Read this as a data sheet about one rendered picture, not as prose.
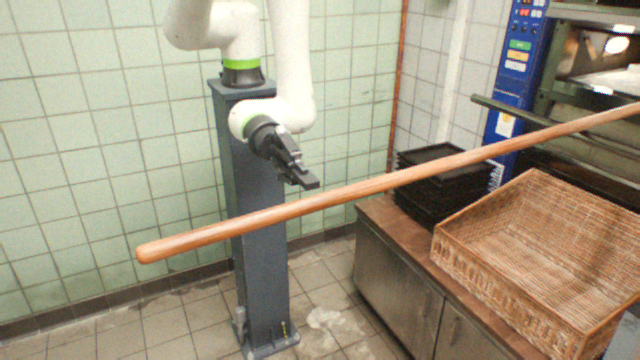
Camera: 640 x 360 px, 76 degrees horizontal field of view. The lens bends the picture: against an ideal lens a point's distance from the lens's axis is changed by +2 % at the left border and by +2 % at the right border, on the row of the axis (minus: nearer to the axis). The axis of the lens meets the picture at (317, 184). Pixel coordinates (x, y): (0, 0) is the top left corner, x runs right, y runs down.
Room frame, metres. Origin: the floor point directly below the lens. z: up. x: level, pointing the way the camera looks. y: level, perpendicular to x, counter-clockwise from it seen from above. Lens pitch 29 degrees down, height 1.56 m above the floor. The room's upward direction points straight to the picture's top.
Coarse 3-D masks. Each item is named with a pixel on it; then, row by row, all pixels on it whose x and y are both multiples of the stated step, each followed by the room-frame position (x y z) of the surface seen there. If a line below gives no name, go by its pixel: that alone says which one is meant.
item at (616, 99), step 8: (560, 80) 1.47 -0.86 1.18; (568, 80) 1.47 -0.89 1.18; (560, 88) 1.45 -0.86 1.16; (568, 88) 1.42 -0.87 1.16; (576, 88) 1.40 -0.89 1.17; (584, 88) 1.37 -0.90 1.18; (592, 88) 1.36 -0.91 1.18; (600, 88) 1.36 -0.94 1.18; (576, 96) 1.39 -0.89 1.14; (584, 96) 1.37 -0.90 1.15; (592, 96) 1.34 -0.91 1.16; (600, 96) 1.32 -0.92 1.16; (608, 96) 1.30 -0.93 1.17; (616, 96) 1.28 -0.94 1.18; (624, 96) 1.27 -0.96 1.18; (632, 96) 1.27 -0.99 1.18; (608, 104) 1.29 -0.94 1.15; (616, 104) 1.27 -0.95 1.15; (624, 104) 1.25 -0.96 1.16
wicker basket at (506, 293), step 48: (528, 192) 1.39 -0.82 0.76; (576, 192) 1.26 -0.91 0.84; (432, 240) 1.20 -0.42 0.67; (480, 240) 1.31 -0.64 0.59; (624, 240) 1.08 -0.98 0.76; (480, 288) 1.00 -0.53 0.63; (528, 288) 1.04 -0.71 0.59; (576, 288) 1.05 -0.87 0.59; (624, 288) 1.00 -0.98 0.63; (528, 336) 0.84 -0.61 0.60; (576, 336) 0.74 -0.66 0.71
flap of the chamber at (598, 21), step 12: (552, 12) 1.39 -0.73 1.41; (564, 12) 1.35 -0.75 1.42; (576, 12) 1.32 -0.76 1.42; (588, 12) 1.29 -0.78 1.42; (576, 24) 1.45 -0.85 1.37; (588, 24) 1.35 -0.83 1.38; (600, 24) 1.28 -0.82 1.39; (612, 24) 1.22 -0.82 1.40; (624, 24) 1.19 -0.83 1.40; (636, 24) 1.16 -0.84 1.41
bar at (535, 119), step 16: (480, 96) 1.30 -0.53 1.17; (512, 112) 1.17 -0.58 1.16; (528, 112) 1.14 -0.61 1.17; (544, 128) 1.08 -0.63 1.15; (592, 144) 0.96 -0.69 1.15; (608, 144) 0.92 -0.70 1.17; (624, 144) 0.90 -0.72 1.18; (624, 320) 0.60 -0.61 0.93; (624, 336) 0.58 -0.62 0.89; (608, 352) 0.60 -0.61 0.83; (624, 352) 0.57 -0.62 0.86
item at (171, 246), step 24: (576, 120) 0.98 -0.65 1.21; (600, 120) 1.01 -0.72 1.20; (504, 144) 0.84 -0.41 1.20; (528, 144) 0.87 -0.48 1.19; (408, 168) 0.73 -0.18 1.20; (432, 168) 0.73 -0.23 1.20; (456, 168) 0.76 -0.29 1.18; (336, 192) 0.63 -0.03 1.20; (360, 192) 0.65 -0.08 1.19; (240, 216) 0.56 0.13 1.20; (264, 216) 0.56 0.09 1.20; (288, 216) 0.58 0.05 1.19; (168, 240) 0.49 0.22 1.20; (192, 240) 0.50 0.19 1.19; (216, 240) 0.52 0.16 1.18; (144, 264) 0.47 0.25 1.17
